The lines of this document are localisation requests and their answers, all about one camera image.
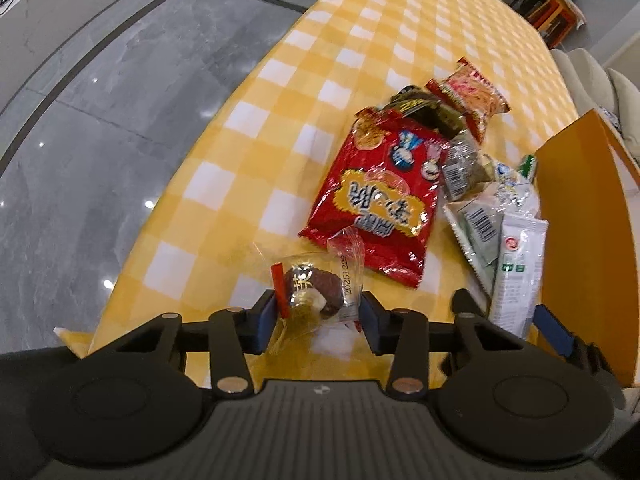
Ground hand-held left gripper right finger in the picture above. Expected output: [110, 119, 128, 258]
[359, 291, 532, 397]

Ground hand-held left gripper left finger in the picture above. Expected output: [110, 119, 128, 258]
[102, 289, 279, 397]

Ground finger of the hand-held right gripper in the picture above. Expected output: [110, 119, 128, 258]
[450, 288, 490, 317]
[532, 305, 622, 389]

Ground clear chocolate snack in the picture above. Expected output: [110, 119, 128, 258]
[252, 227, 366, 356]

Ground long white green packet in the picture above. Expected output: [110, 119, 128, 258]
[487, 212, 550, 339]

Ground orange cardboard box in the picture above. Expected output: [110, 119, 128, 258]
[534, 108, 640, 388]

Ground white green barcode packet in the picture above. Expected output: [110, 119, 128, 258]
[442, 200, 503, 293]

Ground white blue printed packet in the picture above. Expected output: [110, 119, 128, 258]
[477, 155, 541, 221]

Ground large red snack bag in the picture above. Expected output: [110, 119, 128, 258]
[298, 106, 448, 289]

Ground grey clear snack packet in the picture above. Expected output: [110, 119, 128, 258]
[440, 130, 488, 204]

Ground green candy pack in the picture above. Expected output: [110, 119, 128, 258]
[515, 154, 540, 181]

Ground dark gold snack packet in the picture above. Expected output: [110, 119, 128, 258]
[384, 84, 468, 141]

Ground red noodle snack packet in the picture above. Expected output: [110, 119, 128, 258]
[425, 56, 511, 145]

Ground beige sofa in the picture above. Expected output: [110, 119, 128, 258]
[550, 48, 640, 161]

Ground yellow checkered tablecloth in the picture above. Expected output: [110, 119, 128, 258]
[54, 0, 581, 381]

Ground orange stool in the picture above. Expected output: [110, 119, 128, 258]
[532, 0, 588, 46]

